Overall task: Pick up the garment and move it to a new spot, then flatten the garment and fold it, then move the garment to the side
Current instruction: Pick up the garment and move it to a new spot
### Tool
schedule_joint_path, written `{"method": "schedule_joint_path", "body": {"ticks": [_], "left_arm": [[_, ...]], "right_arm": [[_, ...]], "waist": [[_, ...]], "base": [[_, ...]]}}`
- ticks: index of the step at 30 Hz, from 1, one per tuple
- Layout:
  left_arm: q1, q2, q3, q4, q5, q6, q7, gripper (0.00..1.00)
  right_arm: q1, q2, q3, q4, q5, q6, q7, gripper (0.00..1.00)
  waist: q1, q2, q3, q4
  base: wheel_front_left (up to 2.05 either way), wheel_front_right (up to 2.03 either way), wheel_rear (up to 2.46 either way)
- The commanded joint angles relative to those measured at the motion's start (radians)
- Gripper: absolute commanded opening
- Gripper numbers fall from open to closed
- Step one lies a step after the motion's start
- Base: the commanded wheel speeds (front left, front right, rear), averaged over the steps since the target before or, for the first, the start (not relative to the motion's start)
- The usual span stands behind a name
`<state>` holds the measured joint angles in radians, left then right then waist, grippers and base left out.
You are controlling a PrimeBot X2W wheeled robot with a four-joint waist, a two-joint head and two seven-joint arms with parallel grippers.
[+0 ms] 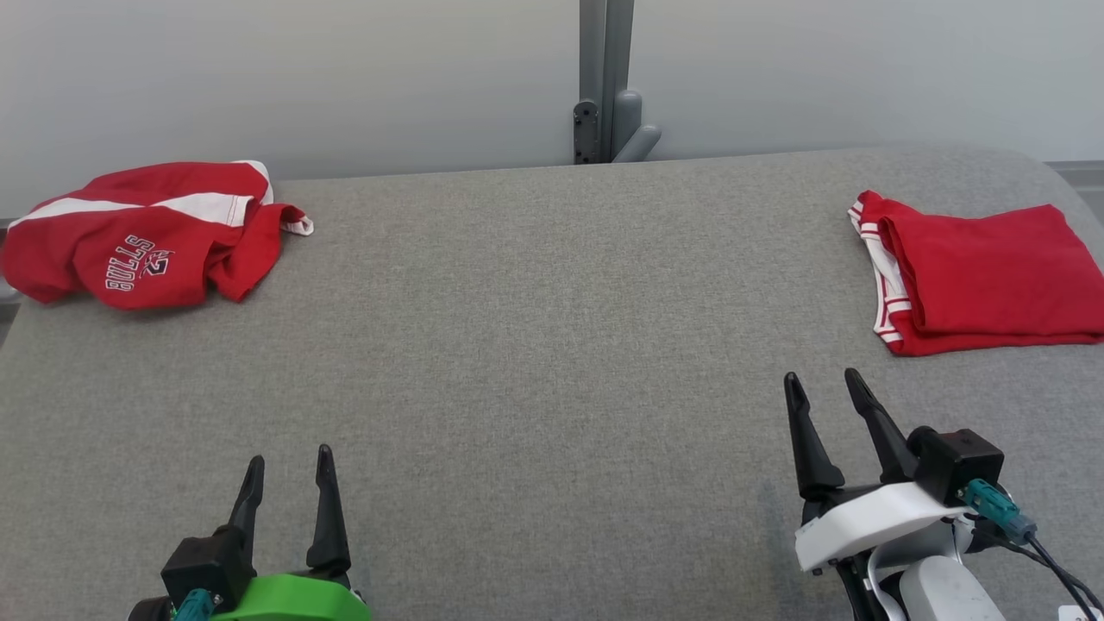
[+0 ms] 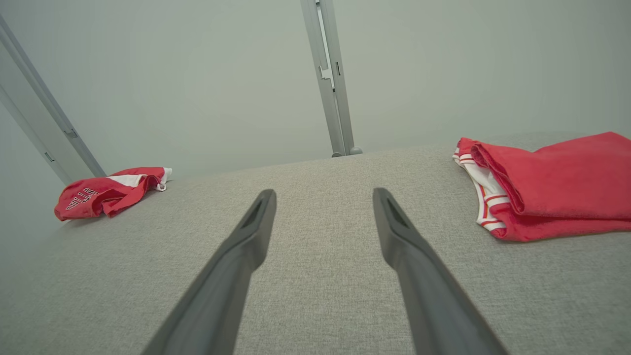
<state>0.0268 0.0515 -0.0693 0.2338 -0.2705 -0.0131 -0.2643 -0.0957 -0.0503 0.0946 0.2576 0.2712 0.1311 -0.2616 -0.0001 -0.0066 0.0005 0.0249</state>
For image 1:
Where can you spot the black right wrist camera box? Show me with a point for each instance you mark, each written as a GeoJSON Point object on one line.
{"type": "Point", "coordinates": [957, 461]}

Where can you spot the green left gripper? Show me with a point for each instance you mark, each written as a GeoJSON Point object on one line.
{"type": "Point", "coordinates": [293, 599]}

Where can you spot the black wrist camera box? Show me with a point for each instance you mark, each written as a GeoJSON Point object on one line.
{"type": "Point", "coordinates": [957, 461]}
{"type": "Point", "coordinates": [203, 565]}

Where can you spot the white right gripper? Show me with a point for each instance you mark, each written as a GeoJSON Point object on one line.
{"type": "Point", "coordinates": [871, 522]}

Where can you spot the red white basketball shorts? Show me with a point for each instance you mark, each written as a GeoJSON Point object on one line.
{"type": "Point", "coordinates": [992, 276]}
{"type": "Point", "coordinates": [103, 250]}

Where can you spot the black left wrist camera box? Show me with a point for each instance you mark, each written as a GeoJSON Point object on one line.
{"type": "Point", "coordinates": [203, 565]}

